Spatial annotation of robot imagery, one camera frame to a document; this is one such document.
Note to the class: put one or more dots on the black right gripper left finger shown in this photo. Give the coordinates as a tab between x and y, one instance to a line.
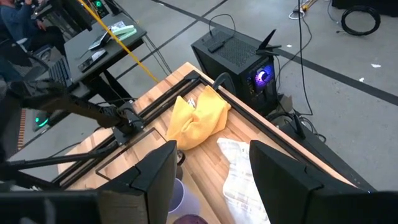
155	180

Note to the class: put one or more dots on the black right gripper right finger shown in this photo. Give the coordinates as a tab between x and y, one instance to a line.
280	186

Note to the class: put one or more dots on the lavender plastic cup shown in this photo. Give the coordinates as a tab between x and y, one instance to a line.
183	199

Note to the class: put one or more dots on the dark navy mug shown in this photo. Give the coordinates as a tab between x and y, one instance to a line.
181	157

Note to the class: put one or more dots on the purple faceted plastic tumbler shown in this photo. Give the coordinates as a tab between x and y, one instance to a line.
189	219

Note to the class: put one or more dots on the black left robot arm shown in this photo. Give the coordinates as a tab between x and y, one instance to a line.
81	107

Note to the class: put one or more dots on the white plaid cloth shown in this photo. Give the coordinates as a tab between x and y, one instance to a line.
239	186

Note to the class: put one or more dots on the yellow cloth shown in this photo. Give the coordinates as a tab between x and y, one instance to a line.
199	119

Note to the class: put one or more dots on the black smartphone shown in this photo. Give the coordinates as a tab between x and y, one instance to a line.
93	60

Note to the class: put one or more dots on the black computer tower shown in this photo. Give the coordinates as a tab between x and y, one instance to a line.
230	56

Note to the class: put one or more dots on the black wifi antenna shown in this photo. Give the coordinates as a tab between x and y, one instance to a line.
267	42

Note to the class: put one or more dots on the small black box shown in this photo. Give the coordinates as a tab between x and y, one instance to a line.
219	43

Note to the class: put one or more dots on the black desk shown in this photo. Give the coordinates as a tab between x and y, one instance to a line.
81	46

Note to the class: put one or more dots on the black office chair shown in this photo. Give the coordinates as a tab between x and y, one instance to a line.
21	65

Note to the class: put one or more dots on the person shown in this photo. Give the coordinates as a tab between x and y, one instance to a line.
18	21

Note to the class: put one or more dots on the black rig frame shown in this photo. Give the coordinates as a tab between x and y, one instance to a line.
174	90

